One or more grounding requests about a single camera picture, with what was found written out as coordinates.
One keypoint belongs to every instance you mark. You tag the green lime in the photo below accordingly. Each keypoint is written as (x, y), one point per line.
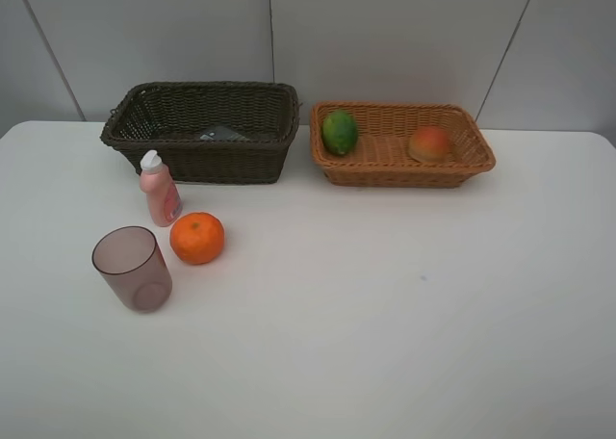
(339, 133)

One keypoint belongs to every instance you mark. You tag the black square bottle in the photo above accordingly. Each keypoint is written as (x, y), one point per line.
(219, 133)

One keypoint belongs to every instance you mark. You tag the red yellow peach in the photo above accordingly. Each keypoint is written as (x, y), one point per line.
(429, 144)

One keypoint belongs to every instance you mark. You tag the translucent purple plastic cup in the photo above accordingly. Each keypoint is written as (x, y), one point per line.
(131, 262)

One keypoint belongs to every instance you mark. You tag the orange wicker basket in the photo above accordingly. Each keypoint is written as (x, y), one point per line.
(381, 159)

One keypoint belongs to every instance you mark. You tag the orange mandarin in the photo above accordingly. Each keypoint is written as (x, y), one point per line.
(197, 238)

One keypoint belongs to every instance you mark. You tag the dark brown wicker basket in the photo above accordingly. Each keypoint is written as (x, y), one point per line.
(170, 116)

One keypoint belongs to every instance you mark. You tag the pink bottle white cap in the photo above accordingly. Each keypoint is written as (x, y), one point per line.
(164, 201)

